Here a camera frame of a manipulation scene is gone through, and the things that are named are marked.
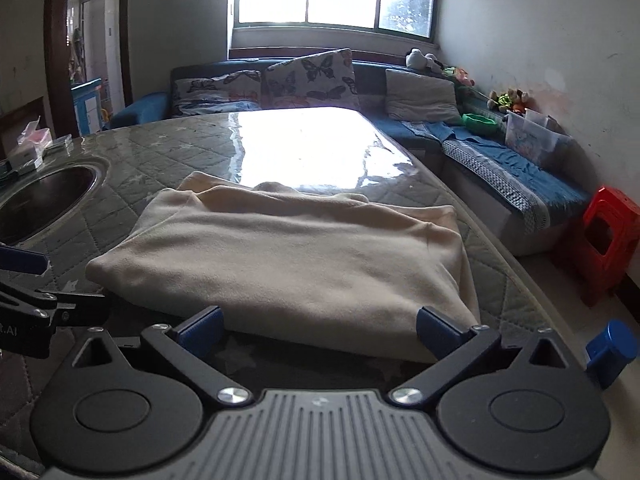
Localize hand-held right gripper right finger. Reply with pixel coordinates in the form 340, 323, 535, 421
390, 305, 569, 409

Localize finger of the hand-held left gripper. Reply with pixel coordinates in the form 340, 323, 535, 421
0, 242, 50, 275
0, 280, 109, 333

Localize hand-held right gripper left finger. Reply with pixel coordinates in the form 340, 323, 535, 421
70, 305, 252, 409

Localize cream sweater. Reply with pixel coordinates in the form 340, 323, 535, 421
85, 170, 482, 364

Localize black round induction cooktop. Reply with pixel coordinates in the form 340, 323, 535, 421
0, 165, 99, 247

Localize pink white tissue box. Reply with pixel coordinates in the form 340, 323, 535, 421
7, 117, 54, 171

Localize blue white carton box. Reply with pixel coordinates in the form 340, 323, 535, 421
70, 77, 104, 137

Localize blue sofa cover cloth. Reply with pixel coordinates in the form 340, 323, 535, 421
435, 122, 592, 235

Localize blue plastic object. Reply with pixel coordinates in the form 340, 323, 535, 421
584, 320, 639, 391

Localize red plastic stool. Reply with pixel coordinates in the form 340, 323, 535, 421
567, 186, 640, 309

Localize green bowl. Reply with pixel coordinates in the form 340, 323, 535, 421
461, 114, 499, 136

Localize clear plastic storage box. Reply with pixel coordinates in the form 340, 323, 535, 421
502, 109, 574, 169

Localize grey cushion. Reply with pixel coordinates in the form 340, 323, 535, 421
385, 69, 462, 125

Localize colourful plush toys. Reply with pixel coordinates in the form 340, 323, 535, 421
487, 87, 529, 114

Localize flat butterfly print cushion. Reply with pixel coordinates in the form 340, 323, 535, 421
172, 70, 264, 117

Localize pink green plush toy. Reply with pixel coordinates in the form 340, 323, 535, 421
442, 65, 476, 87

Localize blue sofa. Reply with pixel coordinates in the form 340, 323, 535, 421
110, 52, 592, 257

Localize white plush toy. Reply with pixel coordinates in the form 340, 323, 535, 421
405, 48, 444, 74

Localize upright butterfly print cushion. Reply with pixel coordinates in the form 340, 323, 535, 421
265, 49, 362, 112

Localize dark wooden door frame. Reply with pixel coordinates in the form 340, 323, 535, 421
44, 0, 132, 137

